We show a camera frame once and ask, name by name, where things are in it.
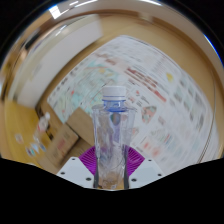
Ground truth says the clear white-capped plastic bottle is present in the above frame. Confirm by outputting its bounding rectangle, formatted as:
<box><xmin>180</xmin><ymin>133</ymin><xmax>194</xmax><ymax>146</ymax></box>
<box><xmin>91</xmin><ymin>85</ymin><xmax>138</xmax><ymax>190</ymax></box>

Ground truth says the small colourful sticker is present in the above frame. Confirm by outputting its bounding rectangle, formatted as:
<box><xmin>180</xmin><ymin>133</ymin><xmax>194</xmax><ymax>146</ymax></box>
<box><xmin>25</xmin><ymin>145</ymin><xmax>37</xmax><ymax>158</ymax></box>
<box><xmin>38</xmin><ymin>142</ymin><xmax>48</xmax><ymax>153</ymax></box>
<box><xmin>14</xmin><ymin>133</ymin><xmax>25</xmax><ymax>145</ymax></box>

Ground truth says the white standing air conditioner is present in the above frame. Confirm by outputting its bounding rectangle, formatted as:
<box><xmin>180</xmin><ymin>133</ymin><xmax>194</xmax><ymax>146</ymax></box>
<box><xmin>16</xmin><ymin>19</ymin><xmax>104</xmax><ymax>108</ymax></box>

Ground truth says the large printed wall poster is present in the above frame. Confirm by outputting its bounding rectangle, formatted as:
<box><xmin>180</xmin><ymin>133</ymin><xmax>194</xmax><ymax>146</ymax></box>
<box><xmin>46</xmin><ymin>34</ymin><xmax>214</xmax><ymax>174</ymax></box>

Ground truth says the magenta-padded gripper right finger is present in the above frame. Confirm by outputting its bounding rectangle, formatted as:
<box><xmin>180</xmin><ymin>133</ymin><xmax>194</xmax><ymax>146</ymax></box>
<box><xmin>124</xmin><ymin>146</ymin><xmax>165</xmax><ymax>190</ymax></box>

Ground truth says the brown cardboard box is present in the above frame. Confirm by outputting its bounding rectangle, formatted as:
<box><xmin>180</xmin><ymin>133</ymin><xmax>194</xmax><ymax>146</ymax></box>
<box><xmin>34</xmin><ymin>106</ymin><xmax>96</xmax><ymax>168</ymax></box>

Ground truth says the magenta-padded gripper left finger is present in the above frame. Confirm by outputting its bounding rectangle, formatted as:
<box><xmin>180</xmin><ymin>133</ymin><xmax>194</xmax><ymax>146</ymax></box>
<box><xmin>56</xmin><ymin>147</ymin><xmax>98</xmax><ymax>190</ymax></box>

